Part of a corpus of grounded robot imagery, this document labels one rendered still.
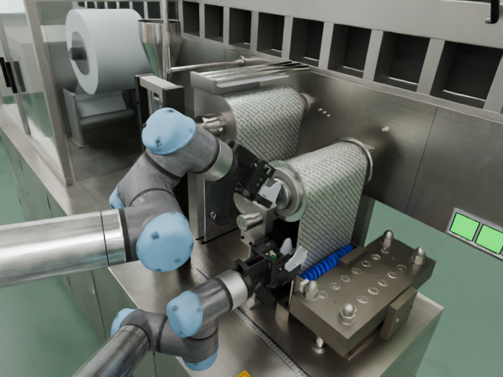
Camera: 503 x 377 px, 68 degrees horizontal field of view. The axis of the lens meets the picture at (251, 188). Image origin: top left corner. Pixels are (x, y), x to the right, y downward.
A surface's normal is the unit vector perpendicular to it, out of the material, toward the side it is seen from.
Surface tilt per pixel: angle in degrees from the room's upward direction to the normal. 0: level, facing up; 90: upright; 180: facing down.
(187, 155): 99
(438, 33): 90
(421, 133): 90
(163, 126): 50
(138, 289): 0
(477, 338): 0
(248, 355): 0
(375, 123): 90
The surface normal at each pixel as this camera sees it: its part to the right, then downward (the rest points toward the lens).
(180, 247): 0.38, 0.47
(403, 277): 0.05, -0.87
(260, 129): 0.65, 0.43
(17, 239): 0.25, -0.55
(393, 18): -0.76, 0.29
